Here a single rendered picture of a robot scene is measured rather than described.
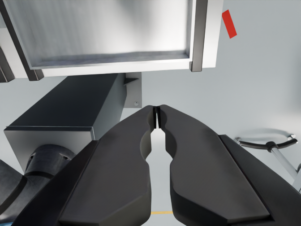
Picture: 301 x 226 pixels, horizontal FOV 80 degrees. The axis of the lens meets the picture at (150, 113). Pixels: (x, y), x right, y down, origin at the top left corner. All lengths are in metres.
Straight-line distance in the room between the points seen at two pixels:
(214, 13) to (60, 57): 0.27
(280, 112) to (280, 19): 0.67
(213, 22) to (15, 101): 1.53
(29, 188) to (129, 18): 0.42
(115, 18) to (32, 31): 0.14
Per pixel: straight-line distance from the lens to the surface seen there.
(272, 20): 1.40
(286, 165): 1.58
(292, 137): 1.90
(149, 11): 0.32
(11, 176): 0.51
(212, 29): 0.34
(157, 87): 1.30
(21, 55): 0.37
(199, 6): 0.31
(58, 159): 0.58
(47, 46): 0.37
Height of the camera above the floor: 1.20
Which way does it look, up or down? 60 degrees down
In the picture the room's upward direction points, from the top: 180 degrees counter-clockwise
